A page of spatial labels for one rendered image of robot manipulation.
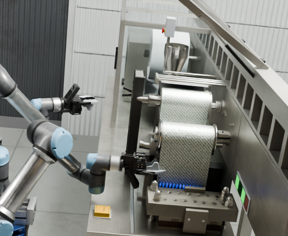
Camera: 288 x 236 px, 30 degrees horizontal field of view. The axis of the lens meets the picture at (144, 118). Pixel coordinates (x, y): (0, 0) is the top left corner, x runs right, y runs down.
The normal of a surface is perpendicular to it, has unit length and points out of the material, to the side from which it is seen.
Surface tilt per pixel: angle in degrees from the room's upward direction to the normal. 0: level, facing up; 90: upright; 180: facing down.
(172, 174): 90
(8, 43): 90
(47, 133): 40
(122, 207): 0
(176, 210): 90
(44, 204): 0
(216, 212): 90
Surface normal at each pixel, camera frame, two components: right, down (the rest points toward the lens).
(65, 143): 0.81, 0.19
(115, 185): 0.11, -0.94
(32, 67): 0.05, 0.34
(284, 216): -0.99, -0.10
